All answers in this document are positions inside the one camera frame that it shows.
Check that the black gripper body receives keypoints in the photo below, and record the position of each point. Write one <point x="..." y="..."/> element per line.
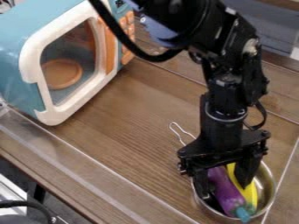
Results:
<point x="224" y="141"/>

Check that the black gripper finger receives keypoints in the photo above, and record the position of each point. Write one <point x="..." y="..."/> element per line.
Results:
<point x="246" y="169"/>
<point x="202" y="187"/>

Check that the silver pot with wire handle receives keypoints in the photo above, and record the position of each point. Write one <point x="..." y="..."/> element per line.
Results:
<point x="266" y="190"/>

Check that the purple toy eggplant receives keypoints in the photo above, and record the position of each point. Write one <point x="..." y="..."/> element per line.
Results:
<point x="232" y="200"/>

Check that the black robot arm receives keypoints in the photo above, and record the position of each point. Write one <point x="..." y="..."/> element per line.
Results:
<point x="221" y="41"/>

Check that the yellow toy corn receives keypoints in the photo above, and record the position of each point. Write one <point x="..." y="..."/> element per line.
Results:
<point x="249" y="192"/>

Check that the orange microwave turntable plate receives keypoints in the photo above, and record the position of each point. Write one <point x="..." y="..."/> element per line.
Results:
<point x="62" y="73"/>

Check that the blue toy microwave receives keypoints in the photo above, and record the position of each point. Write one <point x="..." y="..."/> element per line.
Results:
<point x="44" y="30"/>

